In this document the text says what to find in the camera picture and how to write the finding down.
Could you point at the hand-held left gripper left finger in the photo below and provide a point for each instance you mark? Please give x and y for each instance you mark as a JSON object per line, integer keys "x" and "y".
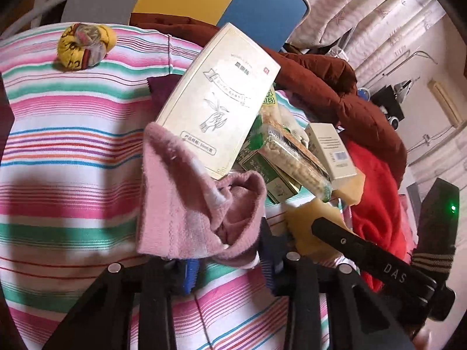
{"x": 189, "y": 275}

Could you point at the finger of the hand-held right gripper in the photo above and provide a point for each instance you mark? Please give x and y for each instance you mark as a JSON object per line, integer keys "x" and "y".
{"x": 365, "y": 253}

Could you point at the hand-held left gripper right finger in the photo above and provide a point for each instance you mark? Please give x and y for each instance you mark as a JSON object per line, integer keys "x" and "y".
{"x": 270, "y": 273}

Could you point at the yellow sponge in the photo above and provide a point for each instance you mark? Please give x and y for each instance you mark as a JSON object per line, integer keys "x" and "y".
{"x": 306, "y": 226}

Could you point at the pink towel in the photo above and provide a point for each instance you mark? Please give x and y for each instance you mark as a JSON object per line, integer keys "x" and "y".
{"x": 175, "y": 197}

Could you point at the red cloth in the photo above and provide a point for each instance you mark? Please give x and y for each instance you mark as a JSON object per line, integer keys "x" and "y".
{"x": 372, "y": 197}

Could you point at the green carton box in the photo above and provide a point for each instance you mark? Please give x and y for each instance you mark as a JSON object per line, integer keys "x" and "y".
{"x": 261, "y": 169}

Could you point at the small cream carton box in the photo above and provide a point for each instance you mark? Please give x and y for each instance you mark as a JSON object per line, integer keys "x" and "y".
{"x": 328, "y": 142}

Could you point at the clear snack packet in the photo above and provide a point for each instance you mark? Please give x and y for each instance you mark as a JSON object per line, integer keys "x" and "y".
{"x": 292, "y": 153}

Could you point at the striped blanket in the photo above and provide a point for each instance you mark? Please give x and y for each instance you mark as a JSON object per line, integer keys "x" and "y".
{"x": 73, "y": 153}

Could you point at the brown quilted jacket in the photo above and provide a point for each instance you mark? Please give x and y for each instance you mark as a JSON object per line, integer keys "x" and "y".
{"x": 321, "y": 80}

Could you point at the purple cloth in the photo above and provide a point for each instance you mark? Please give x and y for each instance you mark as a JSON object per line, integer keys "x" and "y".
{"x": 162, "y": 91}

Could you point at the large cream carton box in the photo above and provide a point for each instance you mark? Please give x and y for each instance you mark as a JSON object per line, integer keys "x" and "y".
{"x": 219, "y": 91}

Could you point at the pale patterned curtain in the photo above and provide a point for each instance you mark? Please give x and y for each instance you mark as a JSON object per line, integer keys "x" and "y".
{"x": 365, "y": 11}

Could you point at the yellow crumpled snack bag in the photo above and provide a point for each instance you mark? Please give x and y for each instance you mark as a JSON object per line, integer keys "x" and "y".
{"x": 85, "y": 45}

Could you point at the grey yellow blue chair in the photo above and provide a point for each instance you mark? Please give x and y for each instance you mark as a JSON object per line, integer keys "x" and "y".
{"x": 255, "y": 7}

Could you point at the beige wall unit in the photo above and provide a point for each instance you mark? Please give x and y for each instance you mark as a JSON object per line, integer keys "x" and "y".
{"x": 445, "y": 102}

